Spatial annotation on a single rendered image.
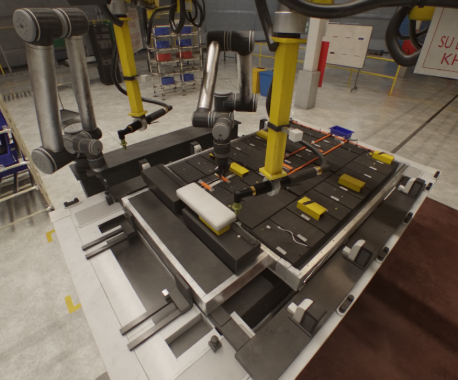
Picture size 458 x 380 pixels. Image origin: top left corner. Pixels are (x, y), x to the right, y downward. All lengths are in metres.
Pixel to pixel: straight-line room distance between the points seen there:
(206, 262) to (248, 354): 0.42
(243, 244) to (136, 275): 0.66
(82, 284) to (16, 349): 1.20
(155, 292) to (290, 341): 0.69
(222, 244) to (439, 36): 0.99
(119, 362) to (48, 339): 1.32
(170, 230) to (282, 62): 0.95
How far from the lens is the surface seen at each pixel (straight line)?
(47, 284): 2.78
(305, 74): 6.54
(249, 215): 1.34
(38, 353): 2.45
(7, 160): 3.34
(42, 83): 1.73
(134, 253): 1.57
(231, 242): 1.08
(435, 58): 0.87
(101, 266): 1.49
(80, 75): 1.83
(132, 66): 1.44
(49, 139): 1.93
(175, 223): 1.35
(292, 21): 0.79
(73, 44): 1.79
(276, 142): 0.88
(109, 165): 2.25
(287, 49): 0.80
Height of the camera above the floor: 1.92
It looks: 36 degrees down
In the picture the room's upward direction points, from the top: straight up
